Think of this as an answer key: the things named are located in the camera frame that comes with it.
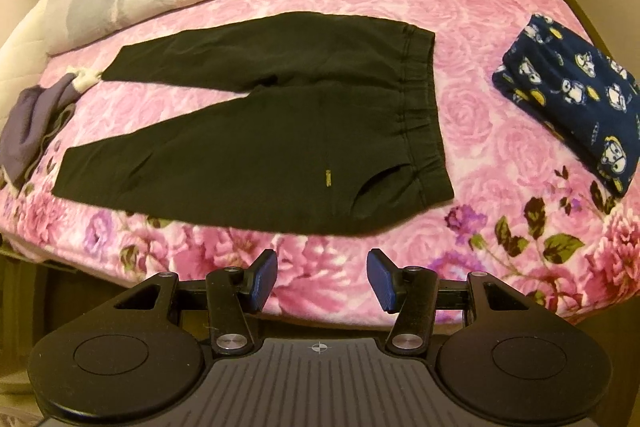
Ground black pants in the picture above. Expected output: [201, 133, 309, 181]
[52, 11, 456, 238]

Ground blue printed pyjama garment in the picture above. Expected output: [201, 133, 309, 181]
[491, 13, 640, 198]

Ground pink floral blanket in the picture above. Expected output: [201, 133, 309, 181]
[0, 0, 640, 328]

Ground cream garment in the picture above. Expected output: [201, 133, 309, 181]
[71, 66, 104, 91]

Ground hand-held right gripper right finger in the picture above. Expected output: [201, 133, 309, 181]
[366, 248, 526, 355]

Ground cream padded headboard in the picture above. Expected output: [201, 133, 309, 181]
[0, 0, 68, 80]

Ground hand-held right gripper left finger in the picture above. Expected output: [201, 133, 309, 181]
[114, 249, 278, 355]

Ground purple garment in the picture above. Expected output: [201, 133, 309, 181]
[0, 72, 91, 188]

